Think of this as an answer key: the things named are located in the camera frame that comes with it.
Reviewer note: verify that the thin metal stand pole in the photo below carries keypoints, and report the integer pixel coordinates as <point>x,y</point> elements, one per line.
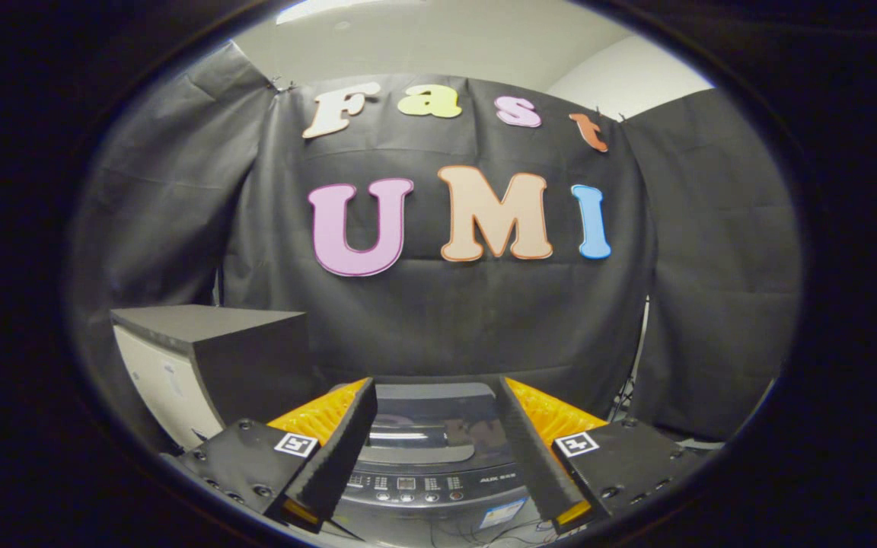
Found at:
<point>640,350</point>

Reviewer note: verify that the grey washing machine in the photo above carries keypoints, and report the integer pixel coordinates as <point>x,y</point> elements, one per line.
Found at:
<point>438,487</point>

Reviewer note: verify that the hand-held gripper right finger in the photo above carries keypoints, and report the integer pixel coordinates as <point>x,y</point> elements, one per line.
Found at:
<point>534,457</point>

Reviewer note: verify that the grey and white cabinet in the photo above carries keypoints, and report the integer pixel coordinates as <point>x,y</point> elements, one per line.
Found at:
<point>248,358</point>

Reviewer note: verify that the ceiling light panel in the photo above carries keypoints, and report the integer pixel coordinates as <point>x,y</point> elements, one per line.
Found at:
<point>324,9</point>

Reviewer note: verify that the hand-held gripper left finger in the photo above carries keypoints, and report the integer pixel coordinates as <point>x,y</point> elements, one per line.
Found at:
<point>343,457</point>

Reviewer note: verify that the black backdrop cloth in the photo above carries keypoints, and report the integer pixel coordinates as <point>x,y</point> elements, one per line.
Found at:
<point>446,320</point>

